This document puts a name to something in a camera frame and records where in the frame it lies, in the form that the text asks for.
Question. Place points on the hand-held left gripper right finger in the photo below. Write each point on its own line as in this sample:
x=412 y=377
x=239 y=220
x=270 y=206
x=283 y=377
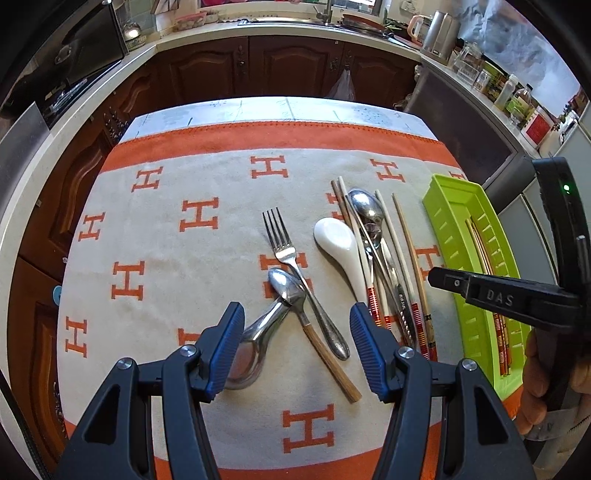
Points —
x=369 y=355

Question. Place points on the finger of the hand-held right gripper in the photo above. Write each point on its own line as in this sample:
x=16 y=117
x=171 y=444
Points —
x=448 y=279

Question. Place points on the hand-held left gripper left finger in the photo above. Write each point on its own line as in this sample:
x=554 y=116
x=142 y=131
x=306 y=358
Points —
x=226 y=350

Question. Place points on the light wooden chopstick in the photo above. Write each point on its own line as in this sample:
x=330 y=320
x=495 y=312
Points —
x=392 y=230
x=406 y=230
x=475 y=244
x=482 y=249
x=345 y=194

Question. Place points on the wide steel soup spoon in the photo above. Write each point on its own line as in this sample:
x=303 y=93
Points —
x=264 y=323

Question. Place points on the green plastic tray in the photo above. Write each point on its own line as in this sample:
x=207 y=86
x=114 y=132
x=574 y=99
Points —
x=450 y=217

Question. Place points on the large steel spoon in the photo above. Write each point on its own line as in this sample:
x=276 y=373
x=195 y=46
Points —
x=364 y=205

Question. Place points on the steel fork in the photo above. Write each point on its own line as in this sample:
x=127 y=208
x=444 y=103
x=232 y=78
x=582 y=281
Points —
x=282 y=249

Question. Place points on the white ceramic spoon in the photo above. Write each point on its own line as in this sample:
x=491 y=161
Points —
x=337 y=240

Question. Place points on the person's right hand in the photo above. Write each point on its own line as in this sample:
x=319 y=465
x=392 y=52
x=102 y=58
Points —
x=535 y=378

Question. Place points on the orange and grey printed blanket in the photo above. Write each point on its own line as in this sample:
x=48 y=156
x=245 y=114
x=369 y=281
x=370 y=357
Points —
x=184 y=277

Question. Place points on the red-labelled container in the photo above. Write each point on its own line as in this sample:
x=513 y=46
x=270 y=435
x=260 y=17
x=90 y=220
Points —
x=538 y=125

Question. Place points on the white-capped bottle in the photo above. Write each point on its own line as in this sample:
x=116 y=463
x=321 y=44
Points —
x=507 y=92

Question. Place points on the blue round sticker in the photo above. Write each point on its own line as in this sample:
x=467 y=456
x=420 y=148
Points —
x=57 y=295

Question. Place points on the clear glass jars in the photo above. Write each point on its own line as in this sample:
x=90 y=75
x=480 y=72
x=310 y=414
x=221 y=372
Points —
x=467 y=60

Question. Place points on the hanging clear plastic bag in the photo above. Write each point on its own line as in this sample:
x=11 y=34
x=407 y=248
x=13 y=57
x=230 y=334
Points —
x=341 y=85

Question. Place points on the white patterned table cover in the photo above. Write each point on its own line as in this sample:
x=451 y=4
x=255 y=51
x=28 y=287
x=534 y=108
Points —
x=258 y=110

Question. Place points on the steel electric kettle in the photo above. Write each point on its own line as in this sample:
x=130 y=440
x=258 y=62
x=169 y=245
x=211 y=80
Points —
x=441 y=34

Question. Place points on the pink and white kettle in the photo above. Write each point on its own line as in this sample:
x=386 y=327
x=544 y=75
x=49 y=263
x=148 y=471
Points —
x=417 y=28

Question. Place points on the sink faucet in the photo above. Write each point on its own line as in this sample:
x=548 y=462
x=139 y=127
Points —
x=327 y=11

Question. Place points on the white kitchen countertop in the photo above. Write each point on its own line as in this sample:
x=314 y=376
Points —
x=152 y=46

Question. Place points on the black kitchen appliance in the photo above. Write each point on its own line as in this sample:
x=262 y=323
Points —
x=78 y=60

